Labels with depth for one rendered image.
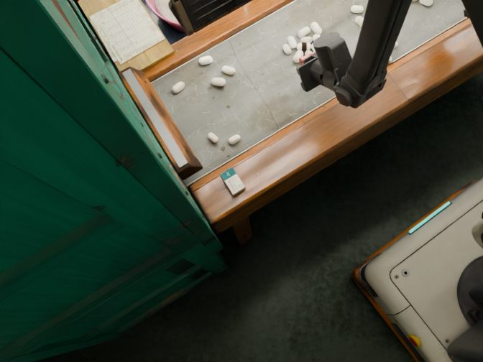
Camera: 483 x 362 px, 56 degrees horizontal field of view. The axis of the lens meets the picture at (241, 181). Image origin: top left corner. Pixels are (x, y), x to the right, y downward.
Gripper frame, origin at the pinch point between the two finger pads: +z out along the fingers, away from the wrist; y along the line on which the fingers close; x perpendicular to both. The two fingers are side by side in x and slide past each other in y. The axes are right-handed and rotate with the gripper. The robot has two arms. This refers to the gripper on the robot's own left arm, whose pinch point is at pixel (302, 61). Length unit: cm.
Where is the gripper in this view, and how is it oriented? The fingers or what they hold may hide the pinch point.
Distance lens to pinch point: 117.0
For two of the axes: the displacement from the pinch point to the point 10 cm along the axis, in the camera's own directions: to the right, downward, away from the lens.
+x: 3.7, 7.4, 5.7
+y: -8.5, 5.1, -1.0
